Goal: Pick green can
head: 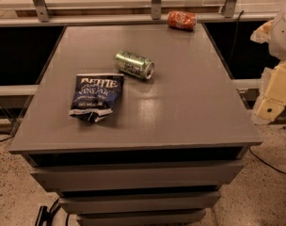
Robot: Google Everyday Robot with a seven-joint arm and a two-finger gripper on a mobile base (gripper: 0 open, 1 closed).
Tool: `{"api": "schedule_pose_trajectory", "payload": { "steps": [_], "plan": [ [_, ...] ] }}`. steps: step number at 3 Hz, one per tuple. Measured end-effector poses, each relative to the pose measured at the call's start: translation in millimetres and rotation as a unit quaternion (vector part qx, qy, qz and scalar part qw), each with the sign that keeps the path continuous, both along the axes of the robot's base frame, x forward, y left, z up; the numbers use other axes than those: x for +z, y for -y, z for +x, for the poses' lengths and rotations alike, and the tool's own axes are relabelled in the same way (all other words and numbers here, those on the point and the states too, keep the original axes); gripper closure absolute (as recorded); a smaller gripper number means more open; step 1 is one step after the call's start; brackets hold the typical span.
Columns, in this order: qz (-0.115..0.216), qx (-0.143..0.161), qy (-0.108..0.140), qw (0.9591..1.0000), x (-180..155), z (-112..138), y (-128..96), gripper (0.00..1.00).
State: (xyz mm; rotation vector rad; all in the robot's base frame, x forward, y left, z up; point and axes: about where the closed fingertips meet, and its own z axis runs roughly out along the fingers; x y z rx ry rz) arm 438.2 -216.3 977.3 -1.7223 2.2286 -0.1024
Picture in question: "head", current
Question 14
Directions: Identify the green soda can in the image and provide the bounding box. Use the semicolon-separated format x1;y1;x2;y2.
114;51;154;80

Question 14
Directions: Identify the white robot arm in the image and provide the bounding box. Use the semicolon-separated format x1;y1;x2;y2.
250;4;286;125

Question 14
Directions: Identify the red soda can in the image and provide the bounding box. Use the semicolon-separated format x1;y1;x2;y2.
167;10;197;31

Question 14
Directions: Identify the grey drawer cabinet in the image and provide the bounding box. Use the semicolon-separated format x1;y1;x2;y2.
9;25;262;226

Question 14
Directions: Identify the blue chip bag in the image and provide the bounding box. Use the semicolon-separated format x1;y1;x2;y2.
68;73;124;122

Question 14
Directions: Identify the black floor plug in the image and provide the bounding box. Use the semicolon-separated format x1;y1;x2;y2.
35;199;61;226

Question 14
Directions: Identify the black floor cable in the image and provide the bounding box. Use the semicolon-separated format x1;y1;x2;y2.
248;147;286;177

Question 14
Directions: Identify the metal railing frame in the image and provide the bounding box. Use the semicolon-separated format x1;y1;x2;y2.
0;0;286;27

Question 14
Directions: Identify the black cable left floor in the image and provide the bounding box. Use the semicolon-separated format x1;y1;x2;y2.
0;98;22;143

